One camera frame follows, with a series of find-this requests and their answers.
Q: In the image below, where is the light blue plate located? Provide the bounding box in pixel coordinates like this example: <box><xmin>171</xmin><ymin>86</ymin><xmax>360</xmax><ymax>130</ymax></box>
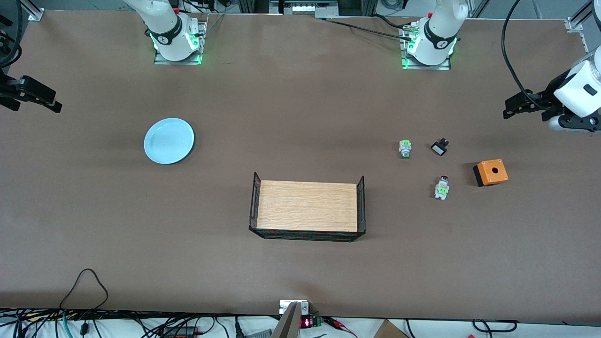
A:
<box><xmin>144</xmin><ymin>118</ymin><xmax>195</xmax><ymax>165</ymax></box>

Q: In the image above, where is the orange button box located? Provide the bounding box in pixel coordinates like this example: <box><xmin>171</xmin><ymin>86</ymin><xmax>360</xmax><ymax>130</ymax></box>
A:
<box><xmin>473</xmin><ymin>159</ymin><xmax>509</xmax><ymax>187</ymax></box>

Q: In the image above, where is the white power strip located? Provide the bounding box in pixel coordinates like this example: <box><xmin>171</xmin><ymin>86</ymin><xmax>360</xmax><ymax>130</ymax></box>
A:
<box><xmin>279</xmin><ymin>0</ymin><xmax>339</xmax><ymax>15</ymax></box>

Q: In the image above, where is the brown cardboard piece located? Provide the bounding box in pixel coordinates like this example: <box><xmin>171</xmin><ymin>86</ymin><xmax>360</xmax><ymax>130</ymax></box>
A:
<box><xmin>373</xmin><ymin>319</ymin><xmax>409</xmax><ymax>338</ymax></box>

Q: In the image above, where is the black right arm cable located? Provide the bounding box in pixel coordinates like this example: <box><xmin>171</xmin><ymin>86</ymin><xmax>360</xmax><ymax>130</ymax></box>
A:
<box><xmin>0</xmin><ymin>0</ymin><xmax>25</xmax><ymax>67</ymax></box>

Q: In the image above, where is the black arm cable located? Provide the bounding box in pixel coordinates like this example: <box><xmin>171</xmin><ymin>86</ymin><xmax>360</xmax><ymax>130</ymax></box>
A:
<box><xmin>0</xmin><ymin>0</ymin><xmax>25</xmax><ymax>67</ymax></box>
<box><xmin>501</xmin><ymin>0</ymin><xmax>557</xmax><ymax>112</ymax></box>

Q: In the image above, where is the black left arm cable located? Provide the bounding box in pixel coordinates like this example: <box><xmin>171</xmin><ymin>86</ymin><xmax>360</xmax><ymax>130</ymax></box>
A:
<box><xmin>501</xmin><ymin>0</ymin><xmax>557</xmax><ymax>112</ymax></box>

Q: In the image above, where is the looped thin black cable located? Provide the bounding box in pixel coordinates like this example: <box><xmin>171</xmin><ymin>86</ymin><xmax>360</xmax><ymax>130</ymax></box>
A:
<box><xmin>59</xmin><ymin>269</ymin><xmax>109</xmax><ymax>335</ymax></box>

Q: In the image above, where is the black cable on table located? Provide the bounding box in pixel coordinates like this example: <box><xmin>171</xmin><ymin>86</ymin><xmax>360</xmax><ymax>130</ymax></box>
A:
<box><xmin>324</xmin><ymin>18</ymin><xmax>414</xmax><ymax>40</ymax></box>

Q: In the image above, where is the black floor cable loop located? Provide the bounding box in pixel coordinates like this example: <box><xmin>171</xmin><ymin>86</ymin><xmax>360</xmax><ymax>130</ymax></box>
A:
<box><xmin>472</xmin><ymin>319</ymin><xmax>518</xmax><ymax>332</ymax></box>

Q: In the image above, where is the black wire tray wooden base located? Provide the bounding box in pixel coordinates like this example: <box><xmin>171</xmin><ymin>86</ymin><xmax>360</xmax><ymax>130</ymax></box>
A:
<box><xmin>249</xmin><ymin>172</ymin><xmax>366</xmax><ymax>243</ymax></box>

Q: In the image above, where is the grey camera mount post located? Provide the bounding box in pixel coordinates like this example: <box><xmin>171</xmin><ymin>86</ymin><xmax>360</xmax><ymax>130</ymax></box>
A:
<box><xmin>272</xmin><ymin>300</ymin><xmax>310</xmax><ymax>338</ymax></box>

